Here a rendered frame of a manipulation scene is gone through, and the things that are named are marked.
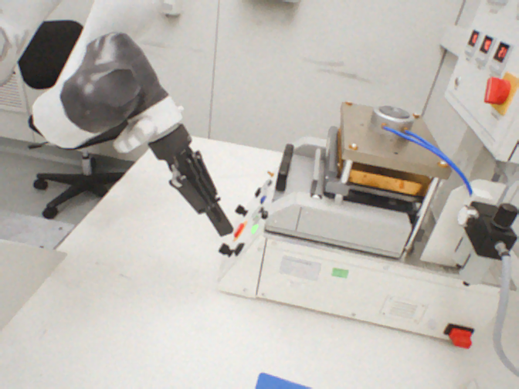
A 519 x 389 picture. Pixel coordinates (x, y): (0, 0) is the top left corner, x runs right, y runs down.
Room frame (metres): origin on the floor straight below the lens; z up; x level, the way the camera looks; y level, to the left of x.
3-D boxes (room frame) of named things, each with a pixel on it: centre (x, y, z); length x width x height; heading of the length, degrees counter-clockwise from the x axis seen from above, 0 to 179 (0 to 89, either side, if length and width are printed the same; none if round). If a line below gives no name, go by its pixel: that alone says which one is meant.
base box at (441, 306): (0.70, -0.22, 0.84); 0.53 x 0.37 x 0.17; 85
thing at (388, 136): (0.70, -0.26, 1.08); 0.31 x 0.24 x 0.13; 175
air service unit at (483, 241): (0.49, -0.34, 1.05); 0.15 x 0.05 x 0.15; 175
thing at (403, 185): (0.71, -0.23, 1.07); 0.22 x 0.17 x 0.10; 175
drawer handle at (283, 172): (0.74, -0.05, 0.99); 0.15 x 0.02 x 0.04; 175
